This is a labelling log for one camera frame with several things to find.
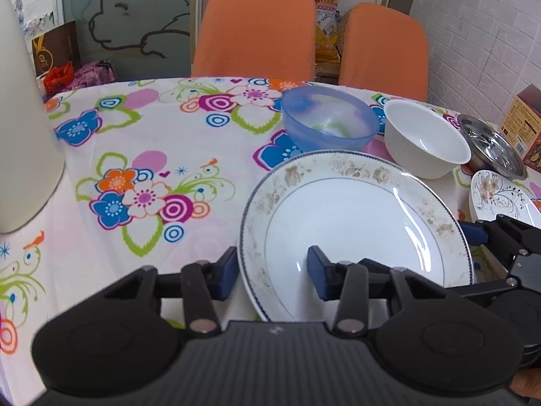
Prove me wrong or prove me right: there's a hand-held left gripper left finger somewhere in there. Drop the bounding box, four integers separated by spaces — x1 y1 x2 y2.
101 246 239 336

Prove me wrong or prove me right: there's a white plastic bowl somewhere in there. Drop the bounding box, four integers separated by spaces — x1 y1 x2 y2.
383 98 472 179

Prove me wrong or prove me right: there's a brown paper bag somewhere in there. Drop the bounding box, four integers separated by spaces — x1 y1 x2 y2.
31 23 83 77

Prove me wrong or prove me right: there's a small white floral plate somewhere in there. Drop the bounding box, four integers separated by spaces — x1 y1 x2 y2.
469 170 541 225

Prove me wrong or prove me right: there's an orange chair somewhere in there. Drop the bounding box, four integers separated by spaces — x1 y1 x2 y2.
191 0 317 82
337 2 429 102

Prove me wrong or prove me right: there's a large white gold-rimmed plate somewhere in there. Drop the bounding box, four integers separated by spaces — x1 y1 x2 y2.
237 150 474 323

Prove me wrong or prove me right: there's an orange red cloth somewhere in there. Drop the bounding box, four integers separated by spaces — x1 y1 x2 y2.
42 63 76 94

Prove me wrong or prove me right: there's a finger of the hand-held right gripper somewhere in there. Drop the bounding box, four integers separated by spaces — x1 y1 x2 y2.
458 215 541 269

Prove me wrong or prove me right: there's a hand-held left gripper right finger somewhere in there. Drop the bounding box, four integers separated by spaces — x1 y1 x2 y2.
307 245 449 336

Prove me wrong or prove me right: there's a stainless steel bowl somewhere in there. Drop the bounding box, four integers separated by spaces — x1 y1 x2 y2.
456 114 529 182

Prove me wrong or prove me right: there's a yellow printed bag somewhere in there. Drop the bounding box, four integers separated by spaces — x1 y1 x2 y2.
308 0 351 64

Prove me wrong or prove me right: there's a translucent blue plastic bowl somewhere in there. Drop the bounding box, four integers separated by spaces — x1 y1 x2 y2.
281 87 380 152

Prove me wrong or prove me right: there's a red cracker box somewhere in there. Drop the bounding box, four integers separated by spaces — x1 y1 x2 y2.
499 85 541 170

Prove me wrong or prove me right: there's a tall white container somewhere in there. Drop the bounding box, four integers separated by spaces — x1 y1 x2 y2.
0 0 66 234

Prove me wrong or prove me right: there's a floral tablecloth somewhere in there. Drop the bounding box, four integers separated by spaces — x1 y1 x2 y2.
0 76 541 406

